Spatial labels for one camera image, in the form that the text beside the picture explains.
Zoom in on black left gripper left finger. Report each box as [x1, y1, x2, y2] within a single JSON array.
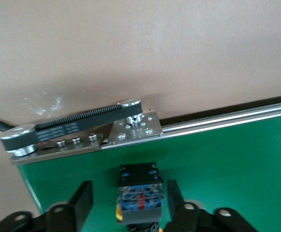
[[0, 180, 94, 232]]

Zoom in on green conveyor belt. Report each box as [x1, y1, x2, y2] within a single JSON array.
[[0, 94, 281, 232]]

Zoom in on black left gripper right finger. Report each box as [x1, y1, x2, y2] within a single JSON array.
[[164, 179, 259, 232]]

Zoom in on yellow push button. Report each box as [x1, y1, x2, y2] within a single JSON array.
[[116, 163, 165, 232]]

